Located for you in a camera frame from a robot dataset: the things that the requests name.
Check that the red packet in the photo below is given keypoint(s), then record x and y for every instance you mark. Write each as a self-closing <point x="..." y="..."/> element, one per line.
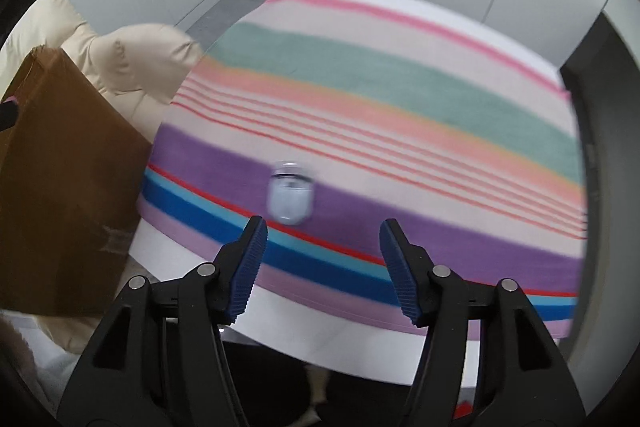
<point x="465" y="409"/>

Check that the cardboard box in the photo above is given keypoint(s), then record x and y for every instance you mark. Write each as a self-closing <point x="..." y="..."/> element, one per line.
<point x="65" y="187"/>

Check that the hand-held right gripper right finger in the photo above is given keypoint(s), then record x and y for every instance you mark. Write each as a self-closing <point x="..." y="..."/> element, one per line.
<point x="400" y="277"/>

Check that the cream padded chair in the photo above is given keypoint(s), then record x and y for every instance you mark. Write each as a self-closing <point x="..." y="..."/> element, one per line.
<point x="135" y="57"/>

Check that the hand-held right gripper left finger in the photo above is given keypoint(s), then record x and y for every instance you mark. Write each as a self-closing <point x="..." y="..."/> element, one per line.
<point x="247" y="272"/>

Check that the small clear jar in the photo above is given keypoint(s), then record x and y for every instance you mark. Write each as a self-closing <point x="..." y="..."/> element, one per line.
<point x="290" y="202"/>

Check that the striped colourful cloth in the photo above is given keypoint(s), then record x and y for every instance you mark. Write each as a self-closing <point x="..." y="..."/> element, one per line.
<point x="400" y="107"/>

